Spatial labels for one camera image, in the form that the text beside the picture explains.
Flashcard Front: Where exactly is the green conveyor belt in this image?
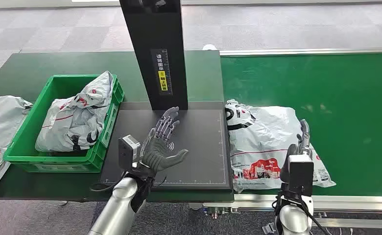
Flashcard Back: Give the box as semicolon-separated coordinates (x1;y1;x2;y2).
191;47;382;230

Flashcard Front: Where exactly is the black yellow label strip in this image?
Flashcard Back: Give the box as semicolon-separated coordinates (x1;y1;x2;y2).
150;48;173;96

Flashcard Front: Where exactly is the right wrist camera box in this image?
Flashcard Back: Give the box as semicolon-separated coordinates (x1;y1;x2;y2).
287;154;315;197

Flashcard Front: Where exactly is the grey package red city print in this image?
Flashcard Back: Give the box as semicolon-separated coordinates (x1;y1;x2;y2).
224;98;337;194

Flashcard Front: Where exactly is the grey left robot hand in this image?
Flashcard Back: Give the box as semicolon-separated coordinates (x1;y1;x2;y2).
138;106;190;178

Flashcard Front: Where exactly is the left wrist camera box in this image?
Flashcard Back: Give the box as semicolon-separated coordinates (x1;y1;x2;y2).
118;135;142;171

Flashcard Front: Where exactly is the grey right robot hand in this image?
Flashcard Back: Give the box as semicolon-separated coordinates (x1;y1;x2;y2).
280;119;314;183

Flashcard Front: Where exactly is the crumpled grey courier package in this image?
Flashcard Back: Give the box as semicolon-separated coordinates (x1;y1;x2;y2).
34;70;116;153

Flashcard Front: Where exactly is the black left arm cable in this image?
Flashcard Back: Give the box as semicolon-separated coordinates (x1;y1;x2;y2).
89;172;127;193

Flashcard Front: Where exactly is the black inbound scanner machine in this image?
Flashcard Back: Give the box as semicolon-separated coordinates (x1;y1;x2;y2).
100;0;234;191

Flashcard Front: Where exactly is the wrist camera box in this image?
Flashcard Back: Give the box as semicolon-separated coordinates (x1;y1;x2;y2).
287;154;315;197
118;135;142;171

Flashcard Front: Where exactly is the green plastic crate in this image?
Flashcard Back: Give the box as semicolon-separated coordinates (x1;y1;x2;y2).
2;73;125;174

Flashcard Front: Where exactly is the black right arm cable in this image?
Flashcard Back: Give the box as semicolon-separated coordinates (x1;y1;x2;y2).
303;197;332;235

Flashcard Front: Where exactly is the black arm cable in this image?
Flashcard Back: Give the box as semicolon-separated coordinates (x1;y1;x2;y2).
303;197;332;235
89;172;127;193

